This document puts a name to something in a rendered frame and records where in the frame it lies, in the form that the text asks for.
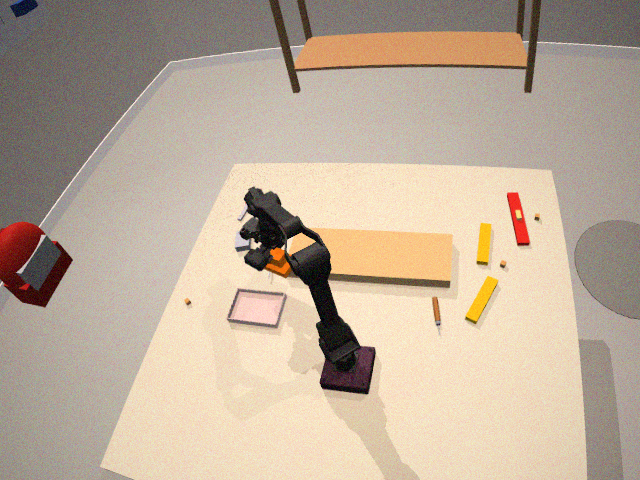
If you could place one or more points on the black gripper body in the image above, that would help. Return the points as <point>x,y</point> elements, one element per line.
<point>259,259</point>

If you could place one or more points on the red flat bar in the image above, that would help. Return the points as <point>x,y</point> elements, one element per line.
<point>518,221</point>

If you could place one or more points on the tan wooden panel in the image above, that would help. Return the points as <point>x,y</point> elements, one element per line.
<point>389,257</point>

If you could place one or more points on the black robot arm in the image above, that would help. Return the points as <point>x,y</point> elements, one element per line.
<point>312,265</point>

